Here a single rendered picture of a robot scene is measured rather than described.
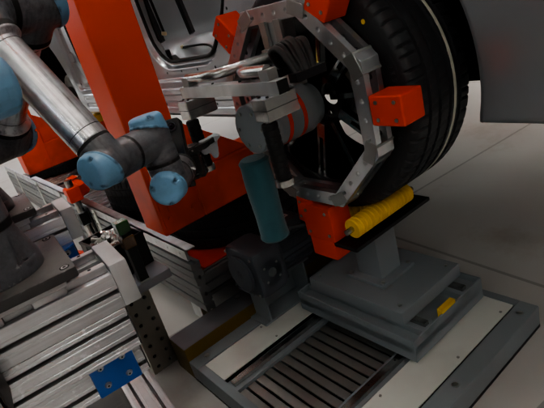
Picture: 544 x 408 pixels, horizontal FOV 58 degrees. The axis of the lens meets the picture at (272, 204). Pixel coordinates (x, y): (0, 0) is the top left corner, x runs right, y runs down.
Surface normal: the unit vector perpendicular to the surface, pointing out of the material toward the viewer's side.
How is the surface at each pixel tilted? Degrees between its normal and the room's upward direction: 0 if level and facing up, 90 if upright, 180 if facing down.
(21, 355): 90
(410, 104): 90
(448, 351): 0
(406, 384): 0
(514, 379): 0
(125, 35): 90
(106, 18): 90
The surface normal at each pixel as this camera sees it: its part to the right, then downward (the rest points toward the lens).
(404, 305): -0.26, -0.89
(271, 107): 0.62, 0.15
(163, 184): -0.03, 0.37
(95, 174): -0.47, 0.46
